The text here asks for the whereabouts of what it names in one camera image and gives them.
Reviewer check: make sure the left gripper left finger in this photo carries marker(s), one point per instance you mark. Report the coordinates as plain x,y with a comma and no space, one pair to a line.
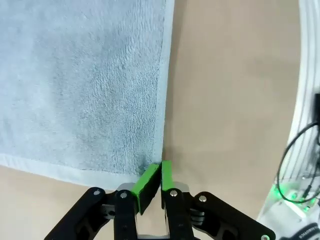
125,215

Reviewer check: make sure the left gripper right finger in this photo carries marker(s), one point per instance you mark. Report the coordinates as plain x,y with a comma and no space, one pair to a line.
175,215

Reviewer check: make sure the light blue towel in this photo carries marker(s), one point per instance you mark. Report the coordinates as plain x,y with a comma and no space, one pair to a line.
75,87

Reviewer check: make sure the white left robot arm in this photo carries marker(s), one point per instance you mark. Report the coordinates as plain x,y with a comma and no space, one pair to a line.
305,233

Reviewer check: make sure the white electronics box green LED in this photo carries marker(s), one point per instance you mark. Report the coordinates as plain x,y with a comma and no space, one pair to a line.
280,212

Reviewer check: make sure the white ridged table rail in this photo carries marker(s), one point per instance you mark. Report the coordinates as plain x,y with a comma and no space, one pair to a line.
306,75

